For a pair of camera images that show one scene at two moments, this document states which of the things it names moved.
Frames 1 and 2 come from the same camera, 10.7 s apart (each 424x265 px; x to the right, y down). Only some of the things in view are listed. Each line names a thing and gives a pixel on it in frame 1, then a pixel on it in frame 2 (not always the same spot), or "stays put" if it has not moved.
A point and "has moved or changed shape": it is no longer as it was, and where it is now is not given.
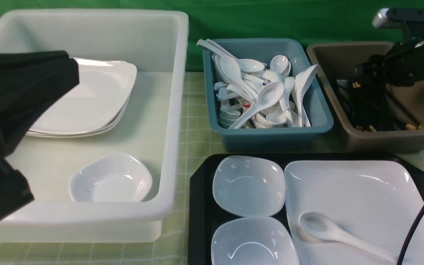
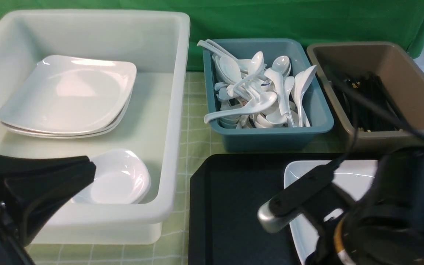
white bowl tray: (253, 240) -> (121, 177)
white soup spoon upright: (301, 81) stays put
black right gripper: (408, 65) -> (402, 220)
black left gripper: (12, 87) -> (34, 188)
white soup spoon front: (269, 94) -> (266, 99)
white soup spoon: (321, 226) has moved or changed shape
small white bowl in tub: (113, 177) stays put
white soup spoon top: (245, 65) stays put
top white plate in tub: (97, 103) stays put
